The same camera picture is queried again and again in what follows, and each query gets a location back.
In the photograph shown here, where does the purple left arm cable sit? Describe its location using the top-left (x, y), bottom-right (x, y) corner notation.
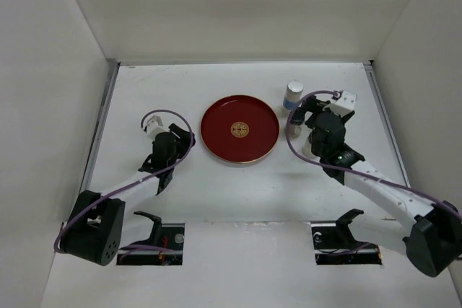
top-left (53, 108), bottom-right (198, 255)

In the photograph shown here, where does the red round lacquer tray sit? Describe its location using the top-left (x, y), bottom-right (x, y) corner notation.
top-left (200, 95), bottom-right (280, 164)

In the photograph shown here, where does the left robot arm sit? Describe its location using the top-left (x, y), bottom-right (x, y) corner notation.
top-left (54, 123), bottom-right (196, 266)

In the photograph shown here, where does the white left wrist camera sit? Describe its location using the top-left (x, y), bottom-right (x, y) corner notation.
top-left (141, 115), bottom-right (167, 141)

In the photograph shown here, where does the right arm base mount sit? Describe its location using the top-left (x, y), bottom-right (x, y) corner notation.
top-left (310, 208), bottom-right (382, 265)

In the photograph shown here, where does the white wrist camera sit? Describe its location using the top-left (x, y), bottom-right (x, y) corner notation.
top-left (328, 90), bottom-right (357, 117)
top-left (141, 115), bottom-right (167, 141)

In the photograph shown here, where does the silver-capped white blue bottle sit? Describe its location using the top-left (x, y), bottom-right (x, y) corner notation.
top-left (282, 80), bottom-right (304, 112)

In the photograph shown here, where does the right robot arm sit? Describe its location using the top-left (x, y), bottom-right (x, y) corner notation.
top-left (287, 91), bottom-right (461, 278)

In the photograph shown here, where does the black-capped brown spice jar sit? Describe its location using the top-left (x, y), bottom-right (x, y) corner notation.
top-left (286, 121), bottom-right (302, 138)

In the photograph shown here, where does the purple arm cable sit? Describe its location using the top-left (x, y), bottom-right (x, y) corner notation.
top-left (287, 89), bottom-right (462, 221)
top-left (53, 108), bottom-right (198, 255)

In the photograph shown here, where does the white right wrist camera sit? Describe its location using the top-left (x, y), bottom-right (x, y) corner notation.
top-left (328, 90), bottom-right (357, 117)

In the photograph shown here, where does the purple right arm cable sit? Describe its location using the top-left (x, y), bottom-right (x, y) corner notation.
top-left (287, 89), bottom-right (462, 221)

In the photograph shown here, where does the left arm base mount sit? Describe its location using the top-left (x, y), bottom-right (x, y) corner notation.
top-left (116, 211), bottom-right (186, 266)

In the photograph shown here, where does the black-capped white spice jar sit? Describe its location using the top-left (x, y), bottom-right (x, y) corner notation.
top-left (302, 136), bottom-right (315, 159)

